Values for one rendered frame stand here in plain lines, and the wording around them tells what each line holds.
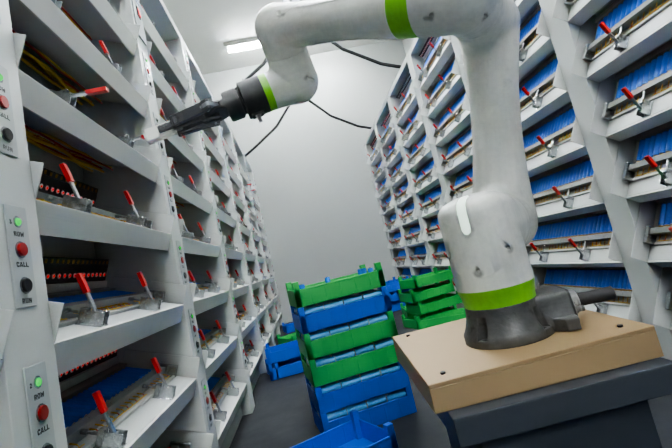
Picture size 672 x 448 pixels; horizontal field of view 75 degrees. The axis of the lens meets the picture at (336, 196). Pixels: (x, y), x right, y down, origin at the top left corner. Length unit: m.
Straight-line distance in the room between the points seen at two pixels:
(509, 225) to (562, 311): 0.16
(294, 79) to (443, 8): 0.40
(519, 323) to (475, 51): 0.52
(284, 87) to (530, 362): 0.75
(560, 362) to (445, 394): 0.17
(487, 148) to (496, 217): 0.21
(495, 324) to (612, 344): 0.16
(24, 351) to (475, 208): 0.64
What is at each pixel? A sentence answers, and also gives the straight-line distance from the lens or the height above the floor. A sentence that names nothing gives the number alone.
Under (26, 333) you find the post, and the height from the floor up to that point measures 0.52.
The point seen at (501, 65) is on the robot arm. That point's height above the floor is 0.81.
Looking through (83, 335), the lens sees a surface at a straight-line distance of 0.75.
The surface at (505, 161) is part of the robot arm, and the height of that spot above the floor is 0.63.
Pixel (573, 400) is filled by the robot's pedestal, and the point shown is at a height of 0.26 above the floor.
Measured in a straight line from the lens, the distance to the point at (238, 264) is 2.63.
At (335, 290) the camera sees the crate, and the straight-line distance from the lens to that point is 1.43.
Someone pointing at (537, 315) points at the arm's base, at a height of 0.36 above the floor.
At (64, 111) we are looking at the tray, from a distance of 0.87.
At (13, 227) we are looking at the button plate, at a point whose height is 0.64.
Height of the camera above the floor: 0.52
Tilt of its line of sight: 8 degrees up
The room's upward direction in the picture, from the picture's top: 13 degrees counter-clockwise
